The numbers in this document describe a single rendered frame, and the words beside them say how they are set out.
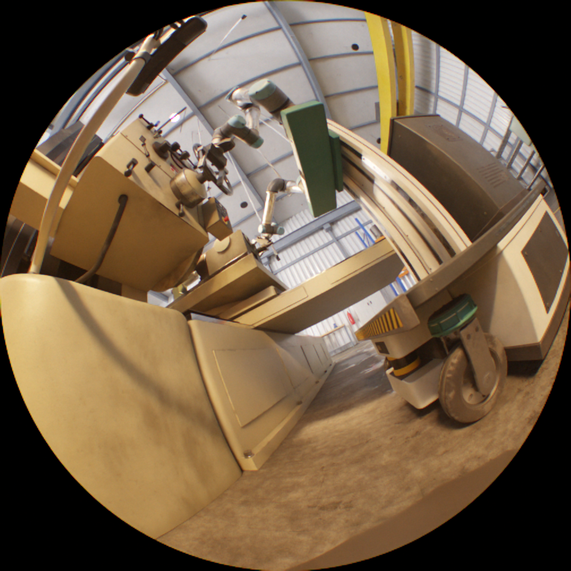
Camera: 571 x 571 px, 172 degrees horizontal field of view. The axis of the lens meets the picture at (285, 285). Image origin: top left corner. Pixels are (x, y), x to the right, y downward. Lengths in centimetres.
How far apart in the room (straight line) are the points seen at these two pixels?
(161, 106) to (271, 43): 452
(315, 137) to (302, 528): 111
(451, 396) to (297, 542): 35
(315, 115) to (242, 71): 756
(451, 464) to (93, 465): 61
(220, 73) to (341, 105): 507
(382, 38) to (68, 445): 827
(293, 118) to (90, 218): 94
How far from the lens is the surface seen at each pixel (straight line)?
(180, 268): 122
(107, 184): 91
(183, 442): 56
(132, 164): 89
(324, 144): 89
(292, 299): 110
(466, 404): 43
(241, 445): 72
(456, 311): 36
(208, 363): 69
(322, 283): 109
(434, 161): 74
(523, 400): 48
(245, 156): 841
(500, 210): 64
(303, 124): 80
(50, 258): 130
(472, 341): 39
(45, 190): 106
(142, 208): 94
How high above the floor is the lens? 30
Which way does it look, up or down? 23 degrees up
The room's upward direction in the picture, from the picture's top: 24 degrees counter-clockwise
